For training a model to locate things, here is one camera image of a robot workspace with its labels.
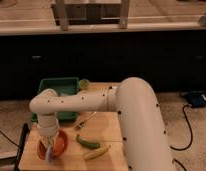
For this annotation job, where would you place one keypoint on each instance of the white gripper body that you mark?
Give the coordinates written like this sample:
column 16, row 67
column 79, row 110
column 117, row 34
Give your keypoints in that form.
column 48, row 128

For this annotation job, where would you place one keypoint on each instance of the yellow banana toy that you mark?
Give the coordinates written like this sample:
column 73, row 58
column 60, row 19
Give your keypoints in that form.
column 96, row 153

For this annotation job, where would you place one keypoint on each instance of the green plastic tray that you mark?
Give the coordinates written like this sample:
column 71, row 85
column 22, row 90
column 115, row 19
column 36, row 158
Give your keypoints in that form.
column 64, row 86

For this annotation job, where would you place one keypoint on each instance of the red bowl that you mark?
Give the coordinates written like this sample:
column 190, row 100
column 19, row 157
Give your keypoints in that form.
column 59, row 146

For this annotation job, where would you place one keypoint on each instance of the metal fork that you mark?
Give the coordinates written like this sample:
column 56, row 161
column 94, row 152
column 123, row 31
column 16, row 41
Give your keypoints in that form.
column 81, row 124

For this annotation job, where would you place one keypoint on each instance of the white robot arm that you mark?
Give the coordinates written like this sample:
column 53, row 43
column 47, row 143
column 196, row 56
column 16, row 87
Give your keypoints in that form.
column 146, row 146

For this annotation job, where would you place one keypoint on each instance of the green chili pepper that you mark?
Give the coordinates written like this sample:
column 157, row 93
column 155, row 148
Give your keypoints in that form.
column 87, row 144

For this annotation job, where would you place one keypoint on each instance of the small green cup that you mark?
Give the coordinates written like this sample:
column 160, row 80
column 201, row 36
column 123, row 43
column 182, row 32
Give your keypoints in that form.
column 84, row 84

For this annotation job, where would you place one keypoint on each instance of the wooden chair frame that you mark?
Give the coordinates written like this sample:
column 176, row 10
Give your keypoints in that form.
column 90, row 12

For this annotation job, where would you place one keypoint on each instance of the dark object on floor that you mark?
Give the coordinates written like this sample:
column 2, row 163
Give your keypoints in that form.
column 195, row 99

